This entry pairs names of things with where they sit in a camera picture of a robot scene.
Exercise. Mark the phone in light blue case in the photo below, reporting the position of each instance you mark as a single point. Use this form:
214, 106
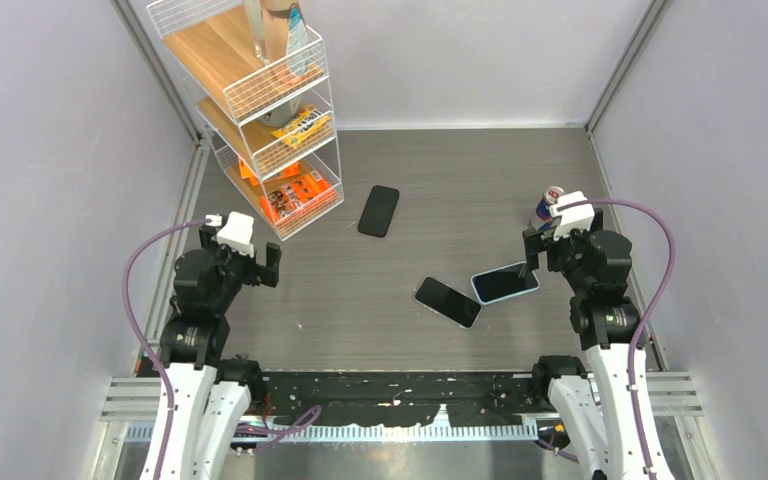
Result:
504, 283

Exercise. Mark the white wire shelf rack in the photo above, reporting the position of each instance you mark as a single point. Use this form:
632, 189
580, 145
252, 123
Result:
241, 100

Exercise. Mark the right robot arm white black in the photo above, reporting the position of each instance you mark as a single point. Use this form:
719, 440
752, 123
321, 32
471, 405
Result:
602, 399

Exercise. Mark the yellow snack bag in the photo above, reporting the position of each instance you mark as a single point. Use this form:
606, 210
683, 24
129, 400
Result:
309, 120

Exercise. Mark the orange snack packs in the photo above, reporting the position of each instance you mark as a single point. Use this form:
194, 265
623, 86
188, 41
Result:
293, 188

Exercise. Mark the blue white bottle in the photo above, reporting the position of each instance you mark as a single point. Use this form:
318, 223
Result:
297, 41

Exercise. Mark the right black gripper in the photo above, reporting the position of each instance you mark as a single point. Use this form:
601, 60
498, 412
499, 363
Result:
536, 241

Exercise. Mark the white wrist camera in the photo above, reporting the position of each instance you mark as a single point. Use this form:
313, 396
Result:
571, 212
236, 234

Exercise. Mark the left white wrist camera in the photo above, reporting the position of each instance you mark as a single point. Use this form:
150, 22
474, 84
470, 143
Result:
236, 234

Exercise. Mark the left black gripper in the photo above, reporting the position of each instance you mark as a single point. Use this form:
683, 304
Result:
266, 274

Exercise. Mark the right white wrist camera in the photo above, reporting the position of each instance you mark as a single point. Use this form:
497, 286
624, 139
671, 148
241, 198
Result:
571, 212

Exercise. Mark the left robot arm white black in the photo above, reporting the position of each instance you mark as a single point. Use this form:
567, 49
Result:
202, 395

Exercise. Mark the clear bottle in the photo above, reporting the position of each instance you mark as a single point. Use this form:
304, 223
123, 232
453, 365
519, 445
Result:
256, 27

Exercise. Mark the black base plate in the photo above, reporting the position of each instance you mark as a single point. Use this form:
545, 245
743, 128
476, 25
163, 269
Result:
400, 398

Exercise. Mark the black phone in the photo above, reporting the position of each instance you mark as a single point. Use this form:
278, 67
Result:
447, 302

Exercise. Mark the red bull can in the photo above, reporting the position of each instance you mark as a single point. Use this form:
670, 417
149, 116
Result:
541, 218

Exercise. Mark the black phone case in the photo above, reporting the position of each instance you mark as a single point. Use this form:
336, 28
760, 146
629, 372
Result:
378, 211

